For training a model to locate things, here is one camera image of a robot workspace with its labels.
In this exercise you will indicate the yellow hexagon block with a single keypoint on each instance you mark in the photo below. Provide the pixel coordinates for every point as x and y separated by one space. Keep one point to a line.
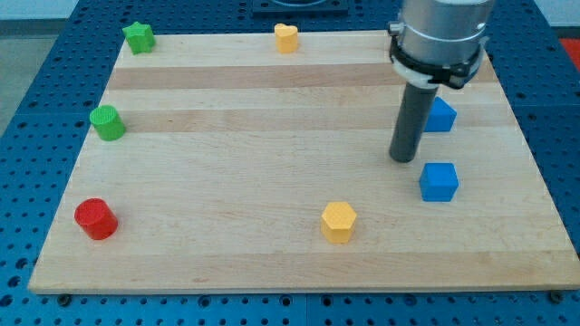
337 222

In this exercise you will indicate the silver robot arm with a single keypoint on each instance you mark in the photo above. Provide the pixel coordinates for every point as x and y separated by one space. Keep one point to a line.
433 43

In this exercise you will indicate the red cylinder block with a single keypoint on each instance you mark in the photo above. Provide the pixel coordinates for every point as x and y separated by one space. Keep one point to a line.
95 218

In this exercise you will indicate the green star block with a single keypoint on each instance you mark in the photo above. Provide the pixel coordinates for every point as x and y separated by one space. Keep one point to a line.
139 37

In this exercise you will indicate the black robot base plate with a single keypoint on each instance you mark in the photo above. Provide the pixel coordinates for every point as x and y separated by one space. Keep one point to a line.
261 8

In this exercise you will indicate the blue triangular block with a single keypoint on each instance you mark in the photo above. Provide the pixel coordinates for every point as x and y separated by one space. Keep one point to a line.
442 117

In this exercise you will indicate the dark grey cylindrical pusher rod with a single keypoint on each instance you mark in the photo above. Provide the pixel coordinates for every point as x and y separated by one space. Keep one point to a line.
411 121

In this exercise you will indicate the green cylinder block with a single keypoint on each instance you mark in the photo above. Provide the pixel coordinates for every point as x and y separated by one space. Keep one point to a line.
107 122

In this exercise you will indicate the blue cube block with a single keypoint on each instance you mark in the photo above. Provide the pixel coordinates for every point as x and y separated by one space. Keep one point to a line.
438 182

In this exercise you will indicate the yellow heart block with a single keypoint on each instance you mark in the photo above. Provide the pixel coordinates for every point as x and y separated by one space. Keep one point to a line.
286 38

